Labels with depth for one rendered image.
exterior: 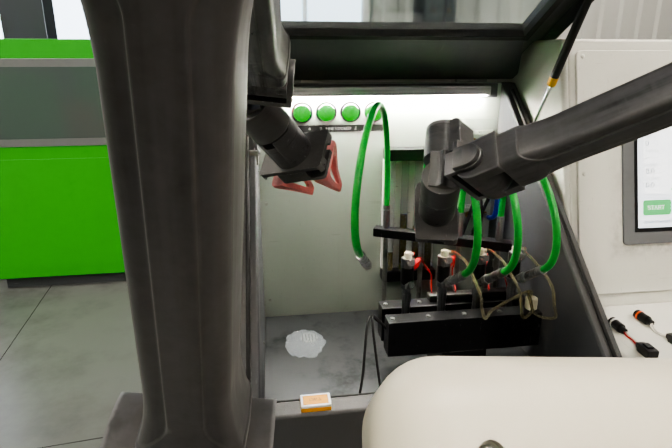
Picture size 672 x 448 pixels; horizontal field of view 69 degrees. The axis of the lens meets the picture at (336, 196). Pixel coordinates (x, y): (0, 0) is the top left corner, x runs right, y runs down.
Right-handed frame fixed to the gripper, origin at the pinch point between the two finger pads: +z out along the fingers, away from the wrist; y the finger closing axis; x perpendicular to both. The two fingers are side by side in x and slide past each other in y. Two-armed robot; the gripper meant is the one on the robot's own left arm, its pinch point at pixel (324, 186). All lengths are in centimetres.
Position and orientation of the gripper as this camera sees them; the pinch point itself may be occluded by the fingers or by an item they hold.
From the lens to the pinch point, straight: 75.5
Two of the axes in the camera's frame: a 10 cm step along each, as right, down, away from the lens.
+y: -8.7, 1.0, 4.8
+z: 4.6, 5.2, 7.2
